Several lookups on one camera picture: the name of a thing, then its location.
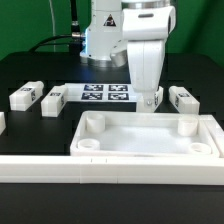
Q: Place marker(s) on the white front fence bar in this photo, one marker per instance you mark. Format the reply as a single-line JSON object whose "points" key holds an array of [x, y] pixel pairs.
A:
{"points": [[112, 170]]}

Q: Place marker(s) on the white right fence bar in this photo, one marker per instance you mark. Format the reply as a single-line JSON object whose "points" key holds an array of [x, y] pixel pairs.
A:
{"points": [[216, 132]]}

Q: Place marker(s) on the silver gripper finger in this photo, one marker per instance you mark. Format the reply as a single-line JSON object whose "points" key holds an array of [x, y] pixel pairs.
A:
{"points": [[146, 103]]}

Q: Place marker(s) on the white marker base plate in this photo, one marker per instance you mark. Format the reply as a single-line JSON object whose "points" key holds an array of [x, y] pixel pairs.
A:
{"points": [[78, 92]]}

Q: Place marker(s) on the white fence bar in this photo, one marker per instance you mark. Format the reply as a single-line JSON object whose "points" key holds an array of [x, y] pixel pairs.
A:
{"points": [[216, 132], [112, 170]]}

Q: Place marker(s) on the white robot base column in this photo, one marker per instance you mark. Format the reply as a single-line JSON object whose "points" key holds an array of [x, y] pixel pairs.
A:
{"points": [[104, 44]]}

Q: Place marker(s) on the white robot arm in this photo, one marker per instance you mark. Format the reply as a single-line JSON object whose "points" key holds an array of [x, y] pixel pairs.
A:
{"points": [[146, 27]]}

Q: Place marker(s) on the white block at left edge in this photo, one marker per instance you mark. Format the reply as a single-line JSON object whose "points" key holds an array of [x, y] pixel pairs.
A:
{"points": [[2, 122]]}

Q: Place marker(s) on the white desk top tray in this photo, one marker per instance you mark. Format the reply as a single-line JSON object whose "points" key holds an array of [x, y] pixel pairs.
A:
{"points": [[132, 134]]}

